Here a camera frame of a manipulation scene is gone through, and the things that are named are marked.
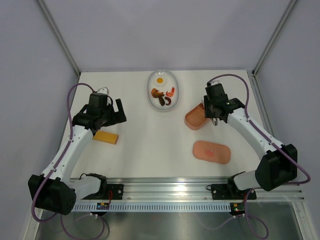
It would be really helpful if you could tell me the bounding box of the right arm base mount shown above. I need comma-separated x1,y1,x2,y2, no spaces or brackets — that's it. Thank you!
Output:
206,183,257,201

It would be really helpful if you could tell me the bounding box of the yellow rectangular block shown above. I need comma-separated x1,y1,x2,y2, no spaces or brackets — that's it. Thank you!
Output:
92,131,119,145

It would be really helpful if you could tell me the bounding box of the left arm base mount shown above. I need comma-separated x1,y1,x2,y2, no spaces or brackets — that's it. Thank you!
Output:
94,183,124,200

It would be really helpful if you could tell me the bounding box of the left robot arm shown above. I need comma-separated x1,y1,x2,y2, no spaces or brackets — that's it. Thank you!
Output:
28,92,127,215

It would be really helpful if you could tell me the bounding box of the dark brown sea cucumber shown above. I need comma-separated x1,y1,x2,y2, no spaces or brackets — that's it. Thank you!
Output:
158,96,172,106

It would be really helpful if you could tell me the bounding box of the brown orange food piece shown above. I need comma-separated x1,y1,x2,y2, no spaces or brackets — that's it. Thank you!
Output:
151,88,164,98

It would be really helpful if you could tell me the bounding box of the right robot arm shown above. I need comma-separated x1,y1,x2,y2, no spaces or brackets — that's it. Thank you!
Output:
203,83,298,199

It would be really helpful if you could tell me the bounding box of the right side aluminium rail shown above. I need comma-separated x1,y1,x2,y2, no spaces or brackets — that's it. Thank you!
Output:
246,70,277,137

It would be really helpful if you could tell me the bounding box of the white oval plate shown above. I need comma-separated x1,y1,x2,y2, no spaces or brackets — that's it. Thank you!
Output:
146,69,180,111

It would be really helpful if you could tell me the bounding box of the aluminium frame post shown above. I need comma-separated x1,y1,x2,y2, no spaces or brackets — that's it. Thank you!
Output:
35,0,81,79
252,0,299,77

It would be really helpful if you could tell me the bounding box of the right aluminium frame post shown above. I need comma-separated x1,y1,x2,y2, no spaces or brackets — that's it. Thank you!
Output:
252,0,299,77

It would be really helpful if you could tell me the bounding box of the orange shrimp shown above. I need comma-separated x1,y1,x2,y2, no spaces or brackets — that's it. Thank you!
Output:
165,87,175,98

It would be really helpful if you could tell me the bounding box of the left aluminium frame post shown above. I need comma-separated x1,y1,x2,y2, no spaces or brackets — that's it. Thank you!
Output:
35,0,81,79

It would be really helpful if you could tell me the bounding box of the aluminium front rail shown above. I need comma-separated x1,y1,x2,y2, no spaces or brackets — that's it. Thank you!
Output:
67,176,305,203

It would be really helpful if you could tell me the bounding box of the aluminium rail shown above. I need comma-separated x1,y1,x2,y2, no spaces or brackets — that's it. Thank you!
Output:
67,176,305,203
246,70,277,137

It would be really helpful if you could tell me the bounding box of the fried egg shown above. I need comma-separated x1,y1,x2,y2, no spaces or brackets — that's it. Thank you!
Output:
153,77,168,88

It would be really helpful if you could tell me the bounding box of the pink lunch box lid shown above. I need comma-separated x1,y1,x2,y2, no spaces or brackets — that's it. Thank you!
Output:
192,140,231,165

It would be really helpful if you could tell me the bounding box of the white slotted cable duct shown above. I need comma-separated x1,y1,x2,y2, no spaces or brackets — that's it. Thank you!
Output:
72,201,244,213

